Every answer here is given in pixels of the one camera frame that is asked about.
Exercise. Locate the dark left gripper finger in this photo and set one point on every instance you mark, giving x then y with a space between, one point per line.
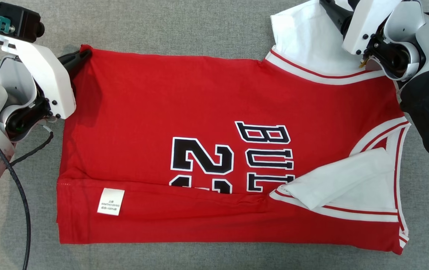
72 67
75 56

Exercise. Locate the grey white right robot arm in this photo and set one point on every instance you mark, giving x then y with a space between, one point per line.
428 108

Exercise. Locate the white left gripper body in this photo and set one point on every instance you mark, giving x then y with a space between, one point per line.
49 78

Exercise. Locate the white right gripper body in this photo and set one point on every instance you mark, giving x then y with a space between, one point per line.
368 18

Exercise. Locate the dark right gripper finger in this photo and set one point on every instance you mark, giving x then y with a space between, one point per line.
342 9
336 17

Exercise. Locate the red white basketball jersey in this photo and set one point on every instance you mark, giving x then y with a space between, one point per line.
143 105

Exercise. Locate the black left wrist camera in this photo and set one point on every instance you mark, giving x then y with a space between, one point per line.
19 20

